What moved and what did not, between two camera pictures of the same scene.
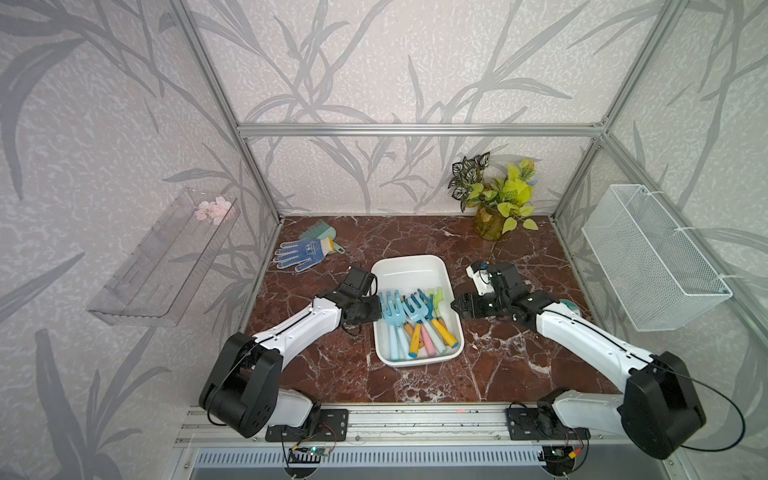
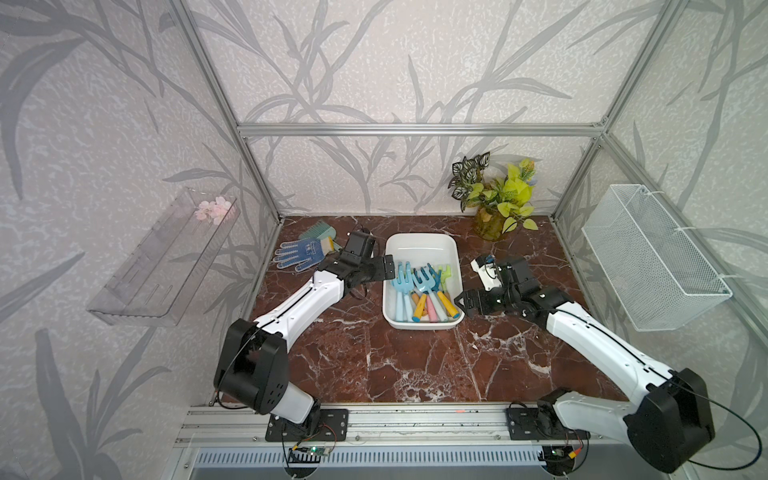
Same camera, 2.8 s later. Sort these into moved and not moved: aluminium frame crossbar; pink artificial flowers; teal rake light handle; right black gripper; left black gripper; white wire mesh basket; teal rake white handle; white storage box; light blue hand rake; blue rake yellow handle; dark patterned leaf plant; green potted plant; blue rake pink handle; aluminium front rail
Moved: white storage box; light blue hand rake; teal rake white handle; teal rake light handle; blue rake pink handle; left black gripper; blue rake yellow handle
Not moved: pink artificial flowers; white wire mesh basket; green potted plant; right black gripper; dark patterned leaf plant; aluminium frame crossbar; aluminium front rail
